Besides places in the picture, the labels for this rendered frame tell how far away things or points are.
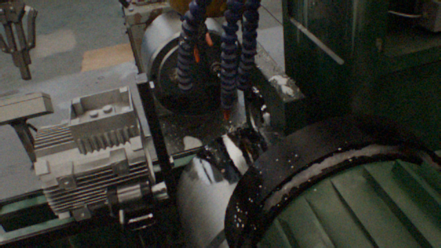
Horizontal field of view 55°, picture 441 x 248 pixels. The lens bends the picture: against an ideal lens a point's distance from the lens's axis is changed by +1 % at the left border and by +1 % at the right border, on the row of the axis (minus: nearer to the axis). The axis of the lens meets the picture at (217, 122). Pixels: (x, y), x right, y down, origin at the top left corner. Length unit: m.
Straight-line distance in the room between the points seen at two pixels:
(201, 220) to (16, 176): 0.86
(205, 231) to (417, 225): 0.36
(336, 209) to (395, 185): 0.04
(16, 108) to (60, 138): 0.28
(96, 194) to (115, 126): 0.14
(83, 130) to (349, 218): 0.62
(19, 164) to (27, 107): 0.34
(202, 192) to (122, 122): 0.27
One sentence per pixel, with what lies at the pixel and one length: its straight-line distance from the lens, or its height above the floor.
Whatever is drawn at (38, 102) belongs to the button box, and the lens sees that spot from 1.11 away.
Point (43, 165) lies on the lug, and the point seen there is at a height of 1.09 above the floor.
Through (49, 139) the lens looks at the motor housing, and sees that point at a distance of 0.87.
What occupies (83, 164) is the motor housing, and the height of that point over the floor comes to 1.06.
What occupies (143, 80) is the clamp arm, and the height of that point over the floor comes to 1.25.
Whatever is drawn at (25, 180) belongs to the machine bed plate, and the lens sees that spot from 1.34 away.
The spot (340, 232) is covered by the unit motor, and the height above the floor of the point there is 1.35.
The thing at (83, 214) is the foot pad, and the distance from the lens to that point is 0.89.
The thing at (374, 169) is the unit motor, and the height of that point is 1.35.
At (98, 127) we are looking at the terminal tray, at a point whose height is 1.13.
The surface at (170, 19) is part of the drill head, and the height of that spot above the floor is 1.16.
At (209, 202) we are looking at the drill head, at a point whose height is 1.14.
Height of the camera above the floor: 1.55
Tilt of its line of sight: 35 degrees down
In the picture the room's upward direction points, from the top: 9 degrees counter-clockwise
